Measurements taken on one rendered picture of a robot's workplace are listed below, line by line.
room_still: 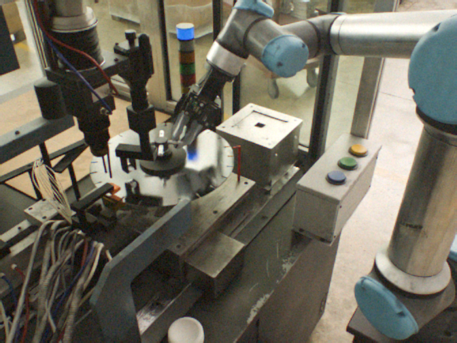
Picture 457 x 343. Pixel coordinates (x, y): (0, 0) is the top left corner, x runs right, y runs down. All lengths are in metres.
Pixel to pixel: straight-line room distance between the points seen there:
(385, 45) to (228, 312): 0.60
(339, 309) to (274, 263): 0.92
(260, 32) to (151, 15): 0.73
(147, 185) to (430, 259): 0.56
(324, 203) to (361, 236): 1.23
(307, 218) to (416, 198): 0.47
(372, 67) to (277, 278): 0.56
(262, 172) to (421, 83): 0.71
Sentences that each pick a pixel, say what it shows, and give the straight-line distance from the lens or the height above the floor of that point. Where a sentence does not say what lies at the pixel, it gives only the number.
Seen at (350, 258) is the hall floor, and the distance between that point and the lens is 2.14.
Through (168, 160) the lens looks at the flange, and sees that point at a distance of 1.00.
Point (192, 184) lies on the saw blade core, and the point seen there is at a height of 0.95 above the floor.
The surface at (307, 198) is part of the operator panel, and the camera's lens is 1.05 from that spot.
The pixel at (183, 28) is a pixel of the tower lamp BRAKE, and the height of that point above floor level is 1.16.
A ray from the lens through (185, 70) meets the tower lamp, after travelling 1.22.
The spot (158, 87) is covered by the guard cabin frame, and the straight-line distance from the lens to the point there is 1.62.
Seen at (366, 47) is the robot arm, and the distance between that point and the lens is 0.83.
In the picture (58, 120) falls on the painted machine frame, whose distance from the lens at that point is 1.06.
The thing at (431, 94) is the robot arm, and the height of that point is 1.30.
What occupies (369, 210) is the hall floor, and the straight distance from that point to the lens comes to 2.42.
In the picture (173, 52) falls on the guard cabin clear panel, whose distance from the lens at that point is 1.53.
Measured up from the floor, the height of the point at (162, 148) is 1.00.
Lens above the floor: 1.54
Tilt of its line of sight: 37 degrees down
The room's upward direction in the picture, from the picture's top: straight up
